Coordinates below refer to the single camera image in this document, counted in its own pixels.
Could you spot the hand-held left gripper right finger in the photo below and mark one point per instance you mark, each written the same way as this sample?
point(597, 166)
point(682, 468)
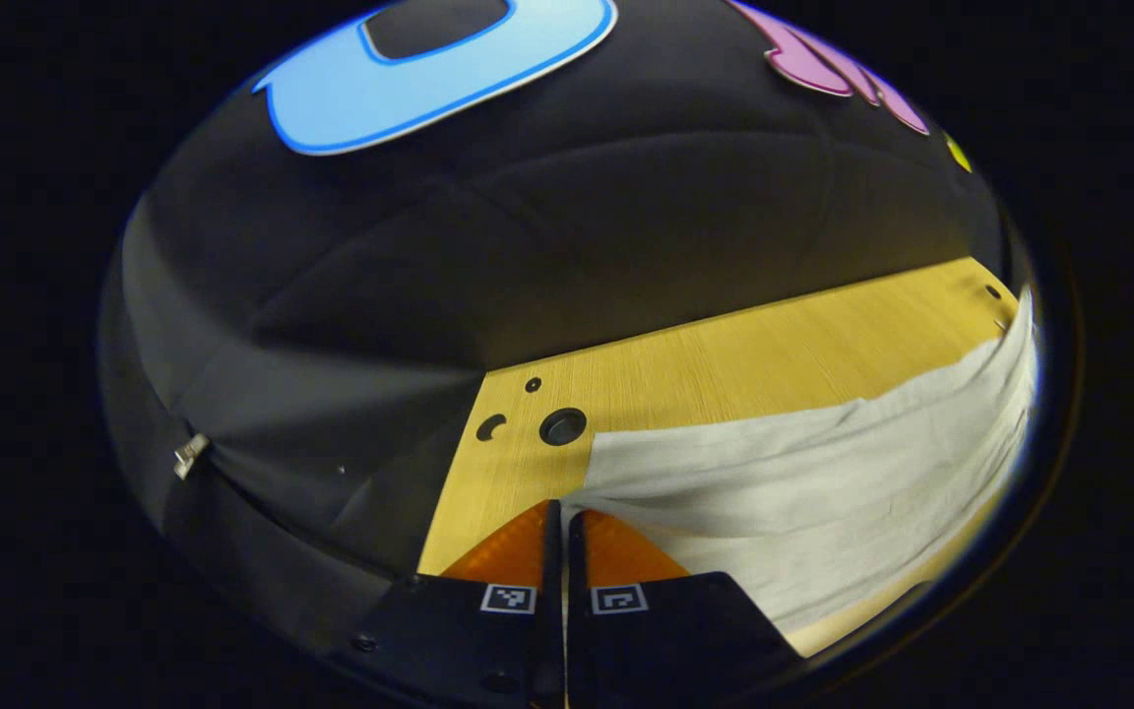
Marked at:
point(665, 645)

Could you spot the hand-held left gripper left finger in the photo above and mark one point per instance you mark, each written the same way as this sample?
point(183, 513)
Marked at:
point(488, 640)

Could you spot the white jeans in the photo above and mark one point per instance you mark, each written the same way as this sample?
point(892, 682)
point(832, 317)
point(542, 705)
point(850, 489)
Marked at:
point(823, 492)

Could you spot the small silver clip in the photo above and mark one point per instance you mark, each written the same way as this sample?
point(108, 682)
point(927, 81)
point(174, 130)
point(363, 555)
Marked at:
point(191, 456)

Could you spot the black backdrop cloth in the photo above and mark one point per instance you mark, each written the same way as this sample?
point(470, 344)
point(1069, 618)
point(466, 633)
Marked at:
point(528, 246)

